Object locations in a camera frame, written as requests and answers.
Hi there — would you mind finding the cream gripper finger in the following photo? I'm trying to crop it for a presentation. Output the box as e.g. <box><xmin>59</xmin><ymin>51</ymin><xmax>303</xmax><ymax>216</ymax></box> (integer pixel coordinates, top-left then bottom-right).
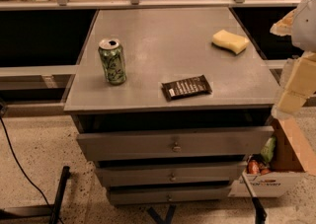
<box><xmin>272</xmin><ymin>51</ymin><xmax>316</xmax><ymax>119</ymax></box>
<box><xmin>270</xmin><ymin>10</ymin><xmax>295</xmax><ymax>37</ymax></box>

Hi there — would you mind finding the yellow sponge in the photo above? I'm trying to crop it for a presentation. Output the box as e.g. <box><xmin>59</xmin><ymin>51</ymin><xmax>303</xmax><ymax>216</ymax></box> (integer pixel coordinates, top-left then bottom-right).
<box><xmin>212</xmin><ymin>30</ymin><xmax>249</xmax><ymax>54</ymax></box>

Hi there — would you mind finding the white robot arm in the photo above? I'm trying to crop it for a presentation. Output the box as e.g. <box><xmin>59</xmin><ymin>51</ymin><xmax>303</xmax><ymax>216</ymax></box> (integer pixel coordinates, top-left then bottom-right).
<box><xmin>270</xmin><ymin>0</ymin><xmax>316</xmax><ymax>119</ymax></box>

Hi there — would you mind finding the cardboard box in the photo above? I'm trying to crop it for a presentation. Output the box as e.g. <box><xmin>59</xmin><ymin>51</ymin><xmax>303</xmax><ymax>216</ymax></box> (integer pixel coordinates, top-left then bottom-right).
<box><xmin>228</xmin><ymin>117</ymin><xmax>316</xmax><ymax>198</ymax></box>

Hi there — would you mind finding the green snack bag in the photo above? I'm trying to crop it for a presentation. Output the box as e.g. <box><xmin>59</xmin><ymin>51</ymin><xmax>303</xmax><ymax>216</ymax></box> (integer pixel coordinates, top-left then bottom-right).
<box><xmin>261</xmin><ymin>136</ymin><xmax>277</xmax><ymax>163</ymax></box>

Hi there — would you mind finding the black snack bar wrapper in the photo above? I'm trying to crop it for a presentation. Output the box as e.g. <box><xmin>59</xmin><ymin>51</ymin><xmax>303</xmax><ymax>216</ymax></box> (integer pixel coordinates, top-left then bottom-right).
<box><xmin>162</xmin><ymin>75</ymin><xmax>212</xmax><ymax>101</ymax></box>

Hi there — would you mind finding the red snack packet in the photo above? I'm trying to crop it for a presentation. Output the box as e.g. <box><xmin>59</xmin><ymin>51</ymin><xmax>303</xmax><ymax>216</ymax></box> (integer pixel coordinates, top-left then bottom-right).
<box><xmin>248</xmin><ymin>160</ymin><xmax>260</xmax><ymax>175</ymax></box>

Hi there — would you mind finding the middle grey drawer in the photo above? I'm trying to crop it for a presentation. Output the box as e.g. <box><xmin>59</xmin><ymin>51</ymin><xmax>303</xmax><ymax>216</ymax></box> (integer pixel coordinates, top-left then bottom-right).
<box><xmin>96</xmin><ymin>162</ymin><xmax>246</xmax><ymax>187</ymax></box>

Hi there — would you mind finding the grey drawer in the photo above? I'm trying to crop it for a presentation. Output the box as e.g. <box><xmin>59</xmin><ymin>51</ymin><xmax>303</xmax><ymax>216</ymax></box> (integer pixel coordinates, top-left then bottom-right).
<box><xmin>107</xmin><ymin>186</ymin><xmax>230</xmax><ymax>205</ymax></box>
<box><xmin>77</xmin><ymin>126</ymin><xmax>274</xmax><ymax>161</ymax></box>
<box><xmin>96</xmin><ymin>162</ymin><xmax>246</xmax><ymax>187</ymax></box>

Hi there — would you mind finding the grey drawer cabinet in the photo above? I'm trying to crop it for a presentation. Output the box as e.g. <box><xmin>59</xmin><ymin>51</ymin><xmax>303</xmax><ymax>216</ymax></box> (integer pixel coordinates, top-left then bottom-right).
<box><xmin>64</xmin><ymin>7</ymin><xmax>277</xmax><ymax>192</ymax></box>

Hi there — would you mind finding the top grey drawer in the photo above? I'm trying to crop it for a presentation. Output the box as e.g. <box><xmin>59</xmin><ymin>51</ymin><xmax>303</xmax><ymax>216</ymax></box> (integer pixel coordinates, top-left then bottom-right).
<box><xmin>77</xmin><ymin>126</ymin><xmax>274</xmax><ymax>161</ymax></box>

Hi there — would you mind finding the black stand leg right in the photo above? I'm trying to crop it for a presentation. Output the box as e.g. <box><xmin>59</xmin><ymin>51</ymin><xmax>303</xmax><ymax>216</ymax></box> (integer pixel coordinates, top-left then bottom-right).
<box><xmin>242</xmin><ymin>173</ymin><xmax>268</xmax><ymax>224</ymax></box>

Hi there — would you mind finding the bottom grey drawer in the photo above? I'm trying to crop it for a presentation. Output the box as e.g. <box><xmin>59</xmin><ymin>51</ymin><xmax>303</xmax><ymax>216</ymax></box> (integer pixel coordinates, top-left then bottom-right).
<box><xmin>107</xmin><ymin>186</ymin><xmax>230</xmax><ymax>205</ymax></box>

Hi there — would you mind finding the green soda can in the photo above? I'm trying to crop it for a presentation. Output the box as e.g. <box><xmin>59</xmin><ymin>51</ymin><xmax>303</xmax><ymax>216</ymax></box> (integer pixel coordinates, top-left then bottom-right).
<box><xmin>98</xmin><ymin>38</ymin><xmax>126</xmax><ymax>85</ymax></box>

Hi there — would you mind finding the black metal stand leg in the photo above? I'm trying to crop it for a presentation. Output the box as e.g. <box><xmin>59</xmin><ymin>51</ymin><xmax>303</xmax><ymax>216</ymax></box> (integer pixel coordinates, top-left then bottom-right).
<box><xmin>0</xmin><ymin>166</ymin><xmax>71</xmax><ymax>224</ymax></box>

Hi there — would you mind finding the black floor cable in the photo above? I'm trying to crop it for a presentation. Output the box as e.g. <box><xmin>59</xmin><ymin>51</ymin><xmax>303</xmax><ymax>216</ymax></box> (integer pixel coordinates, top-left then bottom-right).
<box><xmin>0</xmin><ymin>115</ymin><xmax>65</xmax><ymax>224</ymax></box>

